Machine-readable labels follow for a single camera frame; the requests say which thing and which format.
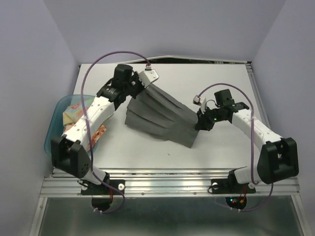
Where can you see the grey pleated skirt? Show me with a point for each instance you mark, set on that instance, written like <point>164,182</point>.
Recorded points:
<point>160,115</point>

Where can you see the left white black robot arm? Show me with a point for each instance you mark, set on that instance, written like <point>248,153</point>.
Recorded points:
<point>68,151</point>

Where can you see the orange floral skirt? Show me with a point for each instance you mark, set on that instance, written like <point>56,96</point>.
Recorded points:
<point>97,136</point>

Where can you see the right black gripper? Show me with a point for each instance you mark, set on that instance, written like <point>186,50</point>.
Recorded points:
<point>202,124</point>

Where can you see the pastel floral skirt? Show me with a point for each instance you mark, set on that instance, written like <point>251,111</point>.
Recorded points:
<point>71,115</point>

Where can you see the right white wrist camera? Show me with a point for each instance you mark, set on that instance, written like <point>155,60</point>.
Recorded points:
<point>201,102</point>

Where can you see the aluminium frame rail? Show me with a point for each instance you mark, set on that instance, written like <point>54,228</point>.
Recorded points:
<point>141,182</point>

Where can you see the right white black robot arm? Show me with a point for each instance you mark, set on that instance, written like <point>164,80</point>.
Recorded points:
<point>278,158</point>

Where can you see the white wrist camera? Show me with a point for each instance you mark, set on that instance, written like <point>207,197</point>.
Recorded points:
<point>147,77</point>
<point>201,102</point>

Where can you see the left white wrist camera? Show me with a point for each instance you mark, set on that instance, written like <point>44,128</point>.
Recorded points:
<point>147,77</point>

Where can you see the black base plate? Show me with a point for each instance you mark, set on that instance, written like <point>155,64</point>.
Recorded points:
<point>90,189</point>
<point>223,186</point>

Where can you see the blue plastic basin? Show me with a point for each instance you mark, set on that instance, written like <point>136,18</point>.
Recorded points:
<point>56,127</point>

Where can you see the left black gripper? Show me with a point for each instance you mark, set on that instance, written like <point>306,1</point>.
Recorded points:
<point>135,76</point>

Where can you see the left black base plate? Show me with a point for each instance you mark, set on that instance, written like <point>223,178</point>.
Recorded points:
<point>90,189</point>

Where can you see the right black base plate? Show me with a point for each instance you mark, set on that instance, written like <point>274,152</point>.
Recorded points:
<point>223,186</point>

